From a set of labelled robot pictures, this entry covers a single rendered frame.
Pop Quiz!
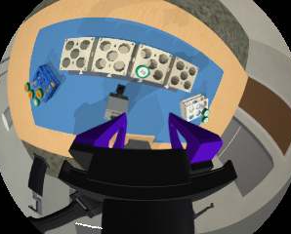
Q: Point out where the beige block with round holes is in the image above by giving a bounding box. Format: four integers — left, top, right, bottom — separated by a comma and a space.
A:
163, 57, 198, 93

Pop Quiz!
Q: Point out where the blue tube rack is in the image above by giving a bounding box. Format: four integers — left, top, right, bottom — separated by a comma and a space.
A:
32, 64, 60, 103

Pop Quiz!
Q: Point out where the white tube rack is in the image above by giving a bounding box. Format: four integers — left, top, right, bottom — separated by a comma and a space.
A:
180, 94, 208, 122

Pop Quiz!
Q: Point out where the blue bench mat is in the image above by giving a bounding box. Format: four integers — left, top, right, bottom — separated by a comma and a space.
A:
29, 18, 224, 143

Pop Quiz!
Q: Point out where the beige bucket adapter with round holes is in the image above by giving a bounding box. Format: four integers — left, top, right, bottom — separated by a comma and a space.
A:
60, 37, 99, 71
92, 38, 135, 76
128, 44, 172, 84

